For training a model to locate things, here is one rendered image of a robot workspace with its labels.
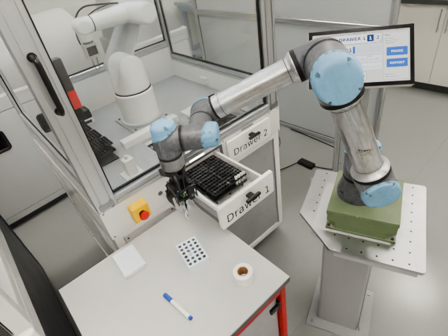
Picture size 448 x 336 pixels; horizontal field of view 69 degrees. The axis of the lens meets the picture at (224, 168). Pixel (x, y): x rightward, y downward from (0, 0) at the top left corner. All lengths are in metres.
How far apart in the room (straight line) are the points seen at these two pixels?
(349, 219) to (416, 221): 0.27
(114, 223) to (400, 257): 1.05
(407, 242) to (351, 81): 0.71
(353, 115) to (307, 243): 1.46
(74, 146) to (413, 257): 1.19
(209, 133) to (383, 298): 1.50
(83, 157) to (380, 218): 1.04
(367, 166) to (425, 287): 1.28
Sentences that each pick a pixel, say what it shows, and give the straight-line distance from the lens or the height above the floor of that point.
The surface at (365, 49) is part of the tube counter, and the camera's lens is 1.95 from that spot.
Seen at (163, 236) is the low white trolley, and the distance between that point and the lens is 1.39.
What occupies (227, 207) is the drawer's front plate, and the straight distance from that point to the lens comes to 1.21.
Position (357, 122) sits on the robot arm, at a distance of 0.93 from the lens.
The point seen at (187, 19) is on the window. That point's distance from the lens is 1.29.
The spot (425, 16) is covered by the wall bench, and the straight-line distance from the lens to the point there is 3.90.
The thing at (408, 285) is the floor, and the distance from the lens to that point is 2.19.
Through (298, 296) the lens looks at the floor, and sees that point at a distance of 2.04.
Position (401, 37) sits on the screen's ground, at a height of 1.15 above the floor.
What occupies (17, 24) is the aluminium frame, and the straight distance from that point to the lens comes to 1.06.
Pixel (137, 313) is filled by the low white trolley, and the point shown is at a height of 0.76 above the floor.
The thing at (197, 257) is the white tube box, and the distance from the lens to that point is 1.23.
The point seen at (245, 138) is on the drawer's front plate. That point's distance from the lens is 1.59.
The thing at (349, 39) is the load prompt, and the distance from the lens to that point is 1.96.
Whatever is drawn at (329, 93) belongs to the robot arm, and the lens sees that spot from 0.83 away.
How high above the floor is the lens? 1.76
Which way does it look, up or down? 37 degrees down
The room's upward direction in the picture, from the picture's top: 10 degrees counter-clockwise
